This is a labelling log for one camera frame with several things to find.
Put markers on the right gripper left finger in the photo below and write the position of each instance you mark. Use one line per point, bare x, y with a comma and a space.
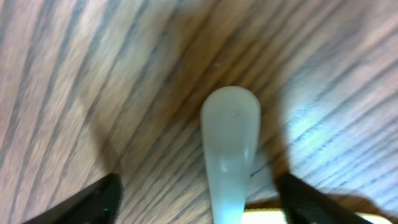
98, 203

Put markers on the pale blue plastic knife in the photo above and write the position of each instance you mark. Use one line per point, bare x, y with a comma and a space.
230, 120

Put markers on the cream plastic knife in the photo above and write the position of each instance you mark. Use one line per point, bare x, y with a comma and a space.
276, 216

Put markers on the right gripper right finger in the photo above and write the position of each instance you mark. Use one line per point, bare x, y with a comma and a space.
302, 204

